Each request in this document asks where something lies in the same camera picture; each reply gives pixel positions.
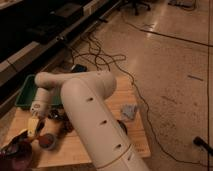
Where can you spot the grey crumpled cloth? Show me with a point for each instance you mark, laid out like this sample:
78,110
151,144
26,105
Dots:
128,112

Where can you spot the black power adapter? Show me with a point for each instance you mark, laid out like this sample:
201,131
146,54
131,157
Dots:
78,68

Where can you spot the green plastic tray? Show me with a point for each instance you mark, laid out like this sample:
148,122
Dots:
28,92

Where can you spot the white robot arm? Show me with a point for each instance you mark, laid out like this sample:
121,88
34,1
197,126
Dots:
83,98

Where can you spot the small grey cup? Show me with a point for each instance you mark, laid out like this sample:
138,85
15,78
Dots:
47,141

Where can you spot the purple bowl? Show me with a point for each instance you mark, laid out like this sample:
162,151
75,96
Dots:
17,154

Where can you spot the office chair base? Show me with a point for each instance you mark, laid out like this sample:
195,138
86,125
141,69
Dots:
134,4

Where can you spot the brush with red handle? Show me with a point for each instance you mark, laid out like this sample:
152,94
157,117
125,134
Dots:
28,138

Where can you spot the black object floor right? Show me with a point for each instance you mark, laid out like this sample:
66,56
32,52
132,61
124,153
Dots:
200,142

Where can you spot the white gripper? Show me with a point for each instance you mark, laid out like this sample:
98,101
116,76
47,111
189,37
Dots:
40,106

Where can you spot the brown stuffed toy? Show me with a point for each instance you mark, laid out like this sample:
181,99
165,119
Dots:
61,118

